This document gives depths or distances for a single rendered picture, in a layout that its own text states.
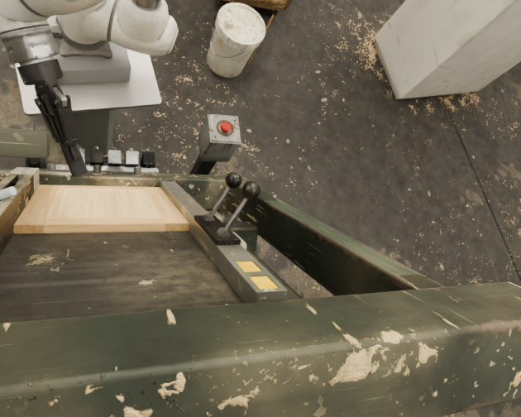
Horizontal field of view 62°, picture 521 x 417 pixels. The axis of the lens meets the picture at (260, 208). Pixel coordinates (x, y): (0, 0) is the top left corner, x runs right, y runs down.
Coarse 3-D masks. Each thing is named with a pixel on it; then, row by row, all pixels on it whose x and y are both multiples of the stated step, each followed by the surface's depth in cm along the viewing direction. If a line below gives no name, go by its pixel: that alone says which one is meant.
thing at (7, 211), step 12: (24, 168) 130; (36, 168) 132; (12, 180) 112; (24, 180) 111; (36, 180) 128; (24, 192) 105; (0, 204) 85; (12, 204) 90; (24, 204) 105; (0, 216) 78; (12, 216) 90; (0, 228) 78; (12, 228) 90; (0, 240) 78; (0, 252) 78
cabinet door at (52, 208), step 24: (48, 192) 125; (72, 192) 129; (96, 192) 132; (120, 192) 135; (144, 192) 138; (24, 216) 98; (48, 216) 100; (72, 216) 102; (96, 216) 104; (120, 216) 106; (144, 216) 108; (168, 216) 109
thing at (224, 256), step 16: (176, 192) 130; (192, 208) 110; (192, 224) 101; (208, 240) 87; (208, 256) 87; (224, 256) 76; (240, 256) 76; (224, 272) 76; (240, 272) 69; (256, 272) 69; (240, 288) 68; (256, 288) 63
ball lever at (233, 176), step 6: (228, 174) 96; (234, 174) 95; (228, 180) 95; (234, 180) 95; (240, 180) 96; (228, 186) 96; (234, 186) 96; (222, 198) 96; (216, 204) 96; (216, 210) 96; (204, 216) 97; (210, 216) 96
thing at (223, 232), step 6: (246, 186) 84; (252, 186) 84; (258, 186) 85; (246, 192) 84; (252, 192) 84; (258, 192) 85; (246, 198) 85; (252, 198) 85; (240, 204) 85; (240, 210) 85; (234, 216) 85; (228, 222) 86; (222, 228) 86; (228, 228) 85; (222, 234) 84; (228, 234) 85
